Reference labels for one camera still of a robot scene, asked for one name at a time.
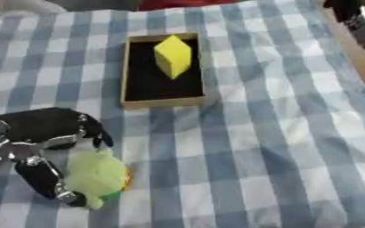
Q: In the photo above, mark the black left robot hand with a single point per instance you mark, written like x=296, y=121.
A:
x=40, y=124

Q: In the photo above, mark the green soft toy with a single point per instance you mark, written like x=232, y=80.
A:
x=94, y=175

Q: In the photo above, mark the tan cardboard box black inside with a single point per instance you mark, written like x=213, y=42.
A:
x=159, y=86

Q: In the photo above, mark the yellow block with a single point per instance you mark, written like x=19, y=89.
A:
x=172, y=56

